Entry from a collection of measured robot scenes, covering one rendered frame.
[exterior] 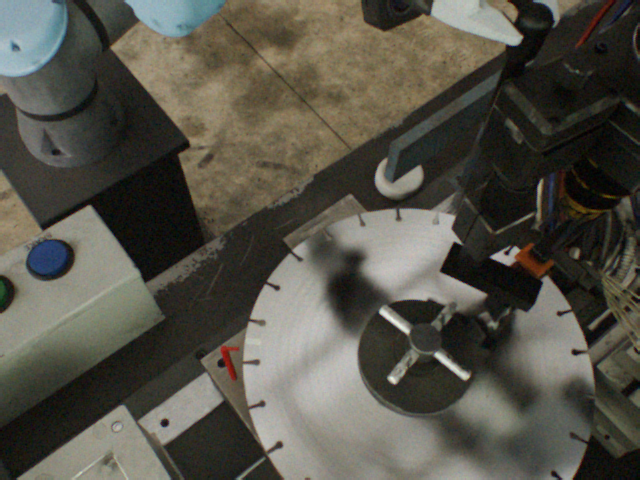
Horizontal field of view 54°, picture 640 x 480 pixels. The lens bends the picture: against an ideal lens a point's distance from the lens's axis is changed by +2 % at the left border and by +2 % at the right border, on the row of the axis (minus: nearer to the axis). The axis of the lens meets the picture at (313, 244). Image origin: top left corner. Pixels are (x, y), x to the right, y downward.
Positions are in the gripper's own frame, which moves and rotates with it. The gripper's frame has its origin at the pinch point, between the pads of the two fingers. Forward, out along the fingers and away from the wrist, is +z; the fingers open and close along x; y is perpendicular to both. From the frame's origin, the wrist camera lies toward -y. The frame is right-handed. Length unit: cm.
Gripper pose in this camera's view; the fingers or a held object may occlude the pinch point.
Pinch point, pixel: (519, 27)
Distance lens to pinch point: 40.9
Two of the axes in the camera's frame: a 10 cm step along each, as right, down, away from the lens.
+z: 4.9, 7.7, -4.0
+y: -0.1, -4.5, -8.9
